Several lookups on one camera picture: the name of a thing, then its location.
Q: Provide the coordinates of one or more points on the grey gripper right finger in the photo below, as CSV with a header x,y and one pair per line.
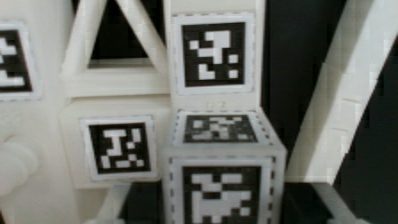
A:
x,y
313,205

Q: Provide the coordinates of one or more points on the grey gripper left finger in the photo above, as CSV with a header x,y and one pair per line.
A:
x,y
132,205

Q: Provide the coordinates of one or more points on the white chair leg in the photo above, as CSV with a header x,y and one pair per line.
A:
x,y
224,160

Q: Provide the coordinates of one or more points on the white chair back frame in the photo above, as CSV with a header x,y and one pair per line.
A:
x,y
50,194

